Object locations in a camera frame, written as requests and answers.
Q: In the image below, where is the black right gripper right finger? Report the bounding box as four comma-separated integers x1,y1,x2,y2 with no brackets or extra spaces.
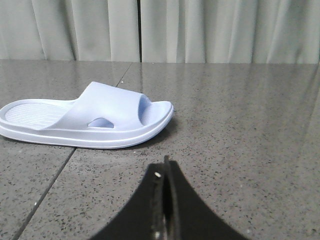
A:
163,155,246,240

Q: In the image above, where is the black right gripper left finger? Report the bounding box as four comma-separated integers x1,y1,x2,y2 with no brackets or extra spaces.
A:
91,163,165,240

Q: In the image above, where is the light blue slipper resting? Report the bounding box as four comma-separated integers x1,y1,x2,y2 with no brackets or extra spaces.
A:
0,81,174,149

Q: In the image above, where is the grey-green curtain right panel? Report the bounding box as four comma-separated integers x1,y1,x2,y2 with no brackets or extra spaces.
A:
140,0,320,64

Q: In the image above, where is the grey-green curtain panel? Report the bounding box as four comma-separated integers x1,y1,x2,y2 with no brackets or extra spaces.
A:
140,0,320,64
0,0,140,62

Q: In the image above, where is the grey-green curtain left panel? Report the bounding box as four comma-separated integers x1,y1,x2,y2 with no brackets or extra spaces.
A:
0,0,140,62

